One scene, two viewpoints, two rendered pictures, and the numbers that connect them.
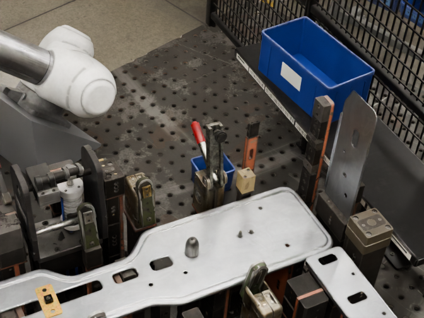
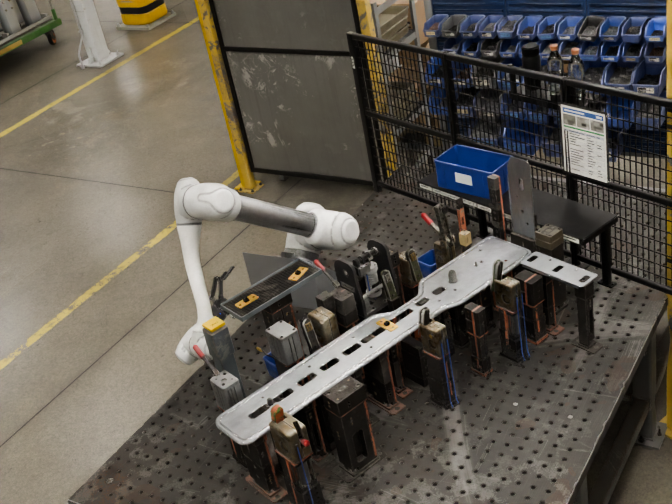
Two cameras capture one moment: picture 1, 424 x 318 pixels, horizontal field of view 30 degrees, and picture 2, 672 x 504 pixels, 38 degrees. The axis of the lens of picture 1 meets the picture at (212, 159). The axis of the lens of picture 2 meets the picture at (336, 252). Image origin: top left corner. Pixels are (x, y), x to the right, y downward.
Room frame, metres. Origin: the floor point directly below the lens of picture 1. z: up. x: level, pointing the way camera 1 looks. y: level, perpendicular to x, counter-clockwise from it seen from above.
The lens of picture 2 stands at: (-1.77, 0.66, 3.00)
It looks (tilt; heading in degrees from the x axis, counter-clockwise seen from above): 31 degrees down; 356
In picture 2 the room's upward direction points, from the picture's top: 12 degrees counter-clockwise
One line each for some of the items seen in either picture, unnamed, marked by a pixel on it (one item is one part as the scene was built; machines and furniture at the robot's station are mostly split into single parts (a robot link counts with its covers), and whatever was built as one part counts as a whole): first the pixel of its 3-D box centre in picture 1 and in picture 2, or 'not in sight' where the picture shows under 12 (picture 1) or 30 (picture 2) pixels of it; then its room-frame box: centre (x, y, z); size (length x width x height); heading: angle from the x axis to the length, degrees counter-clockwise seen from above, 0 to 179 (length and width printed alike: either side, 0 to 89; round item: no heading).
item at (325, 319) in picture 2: not in sight; (330, 356); (1.07, 0.54, 0.89); 0.13 x 0.11 x 0.38; 30
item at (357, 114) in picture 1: (348, 156); (520, 197); (1.37, -0.32, 1.17); 0.12 x 0.01 x 0.34; 30
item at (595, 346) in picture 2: not in sight; (585, 313); (1.00, -0.40, 0.84); 0.11 x 0.06 x 0.29; 30
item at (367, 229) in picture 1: (357, 270); (551, 269); (1.27, -0.38, 0.88); 0.08 x 0.08 x 0.36; 30
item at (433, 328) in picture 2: not in sight; (438, 363); (0.90, 0.18, 0.87); 0.12 x 0.09 x 0.35; 30
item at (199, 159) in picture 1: (212, 175); (432, 266); (1.71, 0.00, 0.74); 0.11 x 0.10 x 0.09; 120
